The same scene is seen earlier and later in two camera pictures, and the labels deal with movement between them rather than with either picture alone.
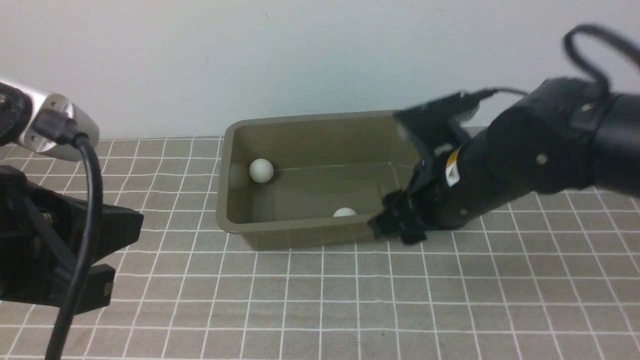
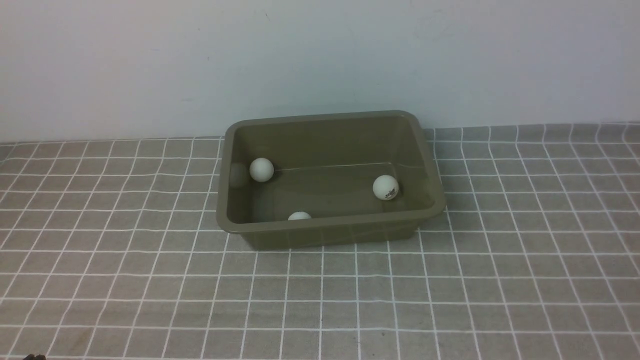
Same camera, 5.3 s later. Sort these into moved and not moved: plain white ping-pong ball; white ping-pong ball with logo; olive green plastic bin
Moved: white ping-pong ball with logo
Not moved: olive green plastic bin; plain white ping-pong ball
